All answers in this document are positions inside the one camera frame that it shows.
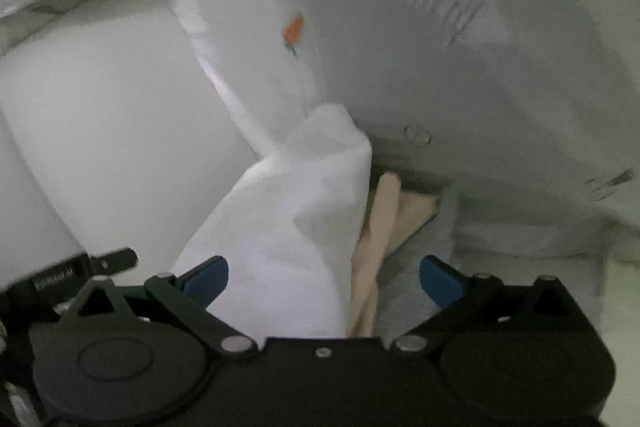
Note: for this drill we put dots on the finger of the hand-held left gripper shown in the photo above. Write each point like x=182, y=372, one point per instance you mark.
x=117, y=259

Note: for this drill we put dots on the white garment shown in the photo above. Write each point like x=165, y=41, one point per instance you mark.
x=290, y=217

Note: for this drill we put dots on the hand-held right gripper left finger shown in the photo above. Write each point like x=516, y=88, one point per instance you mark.
x=207, y=279

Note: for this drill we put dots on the pale green cloth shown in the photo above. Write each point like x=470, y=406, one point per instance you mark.
x=622, y=307

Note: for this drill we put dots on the beige garment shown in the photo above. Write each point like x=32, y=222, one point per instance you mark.
x=385, y=217

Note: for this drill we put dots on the white smooth quilt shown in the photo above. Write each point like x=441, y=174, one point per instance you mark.
x=100, y=117

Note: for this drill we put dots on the light blue cloth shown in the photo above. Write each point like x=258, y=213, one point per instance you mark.
x=415, y=252

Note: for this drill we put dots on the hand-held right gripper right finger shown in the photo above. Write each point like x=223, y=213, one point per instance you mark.
x=440, y=282

